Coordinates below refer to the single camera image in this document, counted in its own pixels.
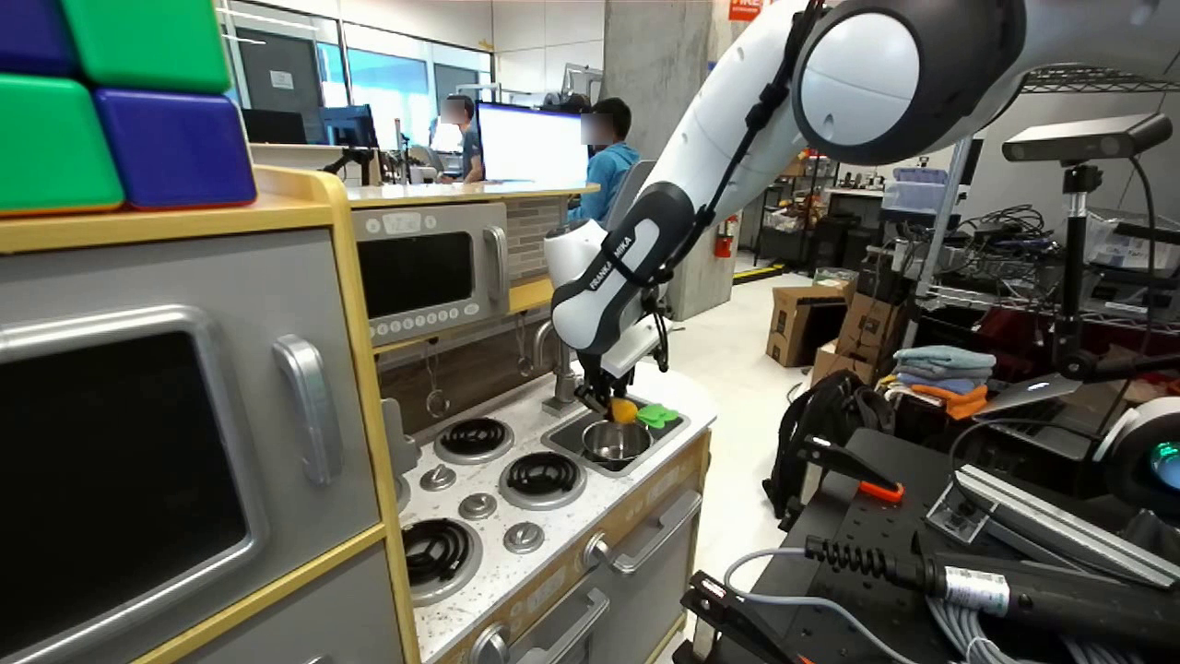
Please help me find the black wire shelf rack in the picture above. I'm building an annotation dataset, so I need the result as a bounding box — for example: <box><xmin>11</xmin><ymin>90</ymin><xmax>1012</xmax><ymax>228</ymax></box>
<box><xmin>786</xmin><ymin>145</ymin><xmax>865</xmax><ymax>274</ymax></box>

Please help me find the black stereo camera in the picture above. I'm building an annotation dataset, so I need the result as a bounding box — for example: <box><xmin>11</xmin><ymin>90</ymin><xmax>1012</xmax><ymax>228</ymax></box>
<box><xmin>999</xmin><ymin>107</ymin><xmax>1175</xmax><ymax>165</ymax></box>

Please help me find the large blue foam block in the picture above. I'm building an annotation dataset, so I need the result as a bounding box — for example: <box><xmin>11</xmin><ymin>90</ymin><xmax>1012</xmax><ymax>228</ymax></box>
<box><xmin>94</xmin><ymin>85</ymin><xmax>262</xmax><ymax>210</ymax></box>
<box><xmin>0</xmin><ymin>0</ymin><xmax>74</xmax><ymax>73</ymax></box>

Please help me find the black clamp with orange handle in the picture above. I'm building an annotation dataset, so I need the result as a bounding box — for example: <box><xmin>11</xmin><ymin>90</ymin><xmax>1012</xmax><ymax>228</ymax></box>
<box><xmin>792</xmin><ymin>433</ymin><xmax>915</xmax><ymax>514</ymax></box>

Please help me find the person in blue shirt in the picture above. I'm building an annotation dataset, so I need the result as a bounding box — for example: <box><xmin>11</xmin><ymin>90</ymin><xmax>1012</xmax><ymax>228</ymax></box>
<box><xmin>562</xmin><ymin>95</ymin><xmax>644</xmax><ymax>233</ymax></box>

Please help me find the black perforated breadboard table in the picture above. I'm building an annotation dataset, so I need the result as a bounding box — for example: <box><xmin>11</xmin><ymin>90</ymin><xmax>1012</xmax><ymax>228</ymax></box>
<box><xmin>743</xmin><ymin>420</ymin><xmax>1180</xmax><ymax>664</ymax></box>

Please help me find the white computer monitor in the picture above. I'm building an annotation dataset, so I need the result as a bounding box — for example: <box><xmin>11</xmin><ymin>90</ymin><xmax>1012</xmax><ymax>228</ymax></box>
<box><xmin>476</xmin><ymin>99</ymin><xmax>595</xmax><ymax>191</ymax></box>

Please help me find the grey laptop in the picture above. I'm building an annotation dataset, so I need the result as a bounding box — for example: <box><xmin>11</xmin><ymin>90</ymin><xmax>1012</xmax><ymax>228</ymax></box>
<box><xmin>975</xmin><ymin>368</ymin><xmax>1087</xmax><ymax>424</ymax></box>

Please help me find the grey toy sink basin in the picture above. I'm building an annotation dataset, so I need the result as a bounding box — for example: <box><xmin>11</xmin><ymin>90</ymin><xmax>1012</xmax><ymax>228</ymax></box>
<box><xmin>537</xmin><ymin>394</ymin><xmax>685</xmax><ymax>477</ymax></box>

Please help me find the folded blue cloth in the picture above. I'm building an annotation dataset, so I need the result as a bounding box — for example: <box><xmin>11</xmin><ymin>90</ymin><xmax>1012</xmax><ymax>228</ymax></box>
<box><xmin>893</xmin><ymin>342</ymin><xmax>999</xmax><ymax>389</ymax></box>

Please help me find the grey toy kitchen play set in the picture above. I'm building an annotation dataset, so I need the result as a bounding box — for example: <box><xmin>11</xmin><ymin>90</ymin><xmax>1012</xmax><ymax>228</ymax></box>
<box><xmin>0</xmin><ymin>161</ymin><xmax>719</xmax><ymax>664</ymax></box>

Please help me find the small cardboard box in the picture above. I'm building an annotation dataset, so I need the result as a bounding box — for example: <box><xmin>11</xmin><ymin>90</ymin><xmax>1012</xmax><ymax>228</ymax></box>
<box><xmin>809</xmin><ymin>342</ymin><xmax>865</xmax><ymax>391</ymax></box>

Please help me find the grey toy oven handle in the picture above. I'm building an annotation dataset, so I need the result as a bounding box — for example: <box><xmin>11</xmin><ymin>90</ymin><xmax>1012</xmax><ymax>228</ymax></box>
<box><xmin>578</xmin><ymin>491</ymin><xmax>707</xmax><ymax>583</ymax></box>
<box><xmin>473</xmin><ymin>588</ymin><xmax>615</xmax><ymax>664</ymax></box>

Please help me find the aluminium extrusion bar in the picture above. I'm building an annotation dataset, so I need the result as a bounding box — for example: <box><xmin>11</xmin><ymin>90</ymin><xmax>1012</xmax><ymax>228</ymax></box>
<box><xmin>921</xmin><ymin>460</ymin><xmax>1180</xmax><ymax>594</ymax></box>

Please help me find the orange flat item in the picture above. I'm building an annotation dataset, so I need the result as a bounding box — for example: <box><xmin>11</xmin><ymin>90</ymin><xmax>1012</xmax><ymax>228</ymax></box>
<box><xmin>906</xmin><ymin>381</ymin><xmax>996</xmax><ymax>424</ymax></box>

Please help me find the person at desk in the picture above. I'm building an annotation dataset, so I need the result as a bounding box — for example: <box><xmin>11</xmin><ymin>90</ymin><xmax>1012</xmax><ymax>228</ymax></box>
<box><xmin>438</xmin><ymin>91</ymin><xmax>488</xmax><ymax>183</ymax></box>

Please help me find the grey toy faucet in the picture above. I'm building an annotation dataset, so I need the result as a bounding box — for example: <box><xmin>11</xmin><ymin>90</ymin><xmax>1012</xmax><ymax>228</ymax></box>
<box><xmin>530</xmin><ymin>320</ymin><xmax>586</xmax><ymax>416</ymax></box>

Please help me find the metal stair ladder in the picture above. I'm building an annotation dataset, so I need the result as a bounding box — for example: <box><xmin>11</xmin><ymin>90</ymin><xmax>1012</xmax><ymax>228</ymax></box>
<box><xmin>915</xmin><ymin>51</ymin><xmax>1180</xmax><ymax>306</ymax></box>

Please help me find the blue plastic bin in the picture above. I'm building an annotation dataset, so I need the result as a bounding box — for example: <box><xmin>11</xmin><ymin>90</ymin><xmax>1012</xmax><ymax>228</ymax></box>
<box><xmin>878</xmin><ymin>161</ymin><xmax>965</xmax><ymax>220</ymax></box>

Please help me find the dark computer monitor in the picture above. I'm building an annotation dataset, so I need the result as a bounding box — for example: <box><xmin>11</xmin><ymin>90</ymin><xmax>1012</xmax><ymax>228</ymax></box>
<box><xmin>320</xmin><ymin>102</ymin><xmax>380</xmax><ymax>156</ymax></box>

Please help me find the black ribbed cable connector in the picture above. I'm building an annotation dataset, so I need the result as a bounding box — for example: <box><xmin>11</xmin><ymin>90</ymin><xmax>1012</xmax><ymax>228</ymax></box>
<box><xmin>799</xmin><ymin>530</ymin><xmax>1180</xmax><ymax>658</ymax></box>

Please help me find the large green foam block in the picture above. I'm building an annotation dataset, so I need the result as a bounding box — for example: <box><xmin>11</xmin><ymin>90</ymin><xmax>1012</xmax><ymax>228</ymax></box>
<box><xmin>60</xmin><ymin>0</ymin><xmax>235</xmax><ymax>95</ymax></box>
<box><xmin>0</xmin><ymin>69</ymin><xmax>128</xmax><ymax>219</ymax></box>

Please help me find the silver toy front knob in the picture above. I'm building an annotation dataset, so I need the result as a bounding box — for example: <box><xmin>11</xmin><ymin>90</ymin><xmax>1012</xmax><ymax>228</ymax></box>
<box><xmin>467</xmin><ymin>625</ymin><xmax>511</xmax><ymax>664</ymax></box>

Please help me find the small silver metal pot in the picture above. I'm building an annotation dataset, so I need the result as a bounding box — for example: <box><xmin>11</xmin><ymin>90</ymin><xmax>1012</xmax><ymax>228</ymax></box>
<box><xmin>578</xmin><ymin>416</ymin><xmax>652</xmax><ymax>471</ymax></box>

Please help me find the black bar clamp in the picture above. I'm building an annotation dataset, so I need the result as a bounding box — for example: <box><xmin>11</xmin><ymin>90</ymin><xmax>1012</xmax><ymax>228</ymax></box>
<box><xmin>677</xmin><ymin>567</ymin><xmax>809</xmax><ymax>664</ymax></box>

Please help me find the red fire extinguisher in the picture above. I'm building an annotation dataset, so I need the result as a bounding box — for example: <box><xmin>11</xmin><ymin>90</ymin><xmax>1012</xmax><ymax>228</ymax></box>
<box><xmin>712</xmin><ymin>210</ymin><xmax>745</xmax><ymax>267</ymax></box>

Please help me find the orange carrot plush toy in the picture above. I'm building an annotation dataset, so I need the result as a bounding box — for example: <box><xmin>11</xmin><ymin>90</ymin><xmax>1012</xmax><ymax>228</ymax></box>
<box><xmin>606</xmin><ymin>394</ymin><xmax>685</xmax><ymax>444</ymax></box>

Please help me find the grey toy microwave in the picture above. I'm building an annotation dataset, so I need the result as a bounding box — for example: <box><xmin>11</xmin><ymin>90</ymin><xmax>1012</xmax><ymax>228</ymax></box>
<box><xmin>347</xmin><ymin>194</ymin><xmax>511</xmax><ymax>351</ymax></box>

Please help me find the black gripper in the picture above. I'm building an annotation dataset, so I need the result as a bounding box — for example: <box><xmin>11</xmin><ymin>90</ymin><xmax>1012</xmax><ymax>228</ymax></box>
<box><xmin>572</xmin><ymin>335</ymin><xmax>644</xmax><ymax>416</ymax></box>

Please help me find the grey toy door handle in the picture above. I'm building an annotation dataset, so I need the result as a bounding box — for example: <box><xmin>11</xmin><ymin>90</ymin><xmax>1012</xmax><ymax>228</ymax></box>
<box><xmin>269</xmin><ymin>329</ymin><xmax>342</xmax><ymax>491</ymax></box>

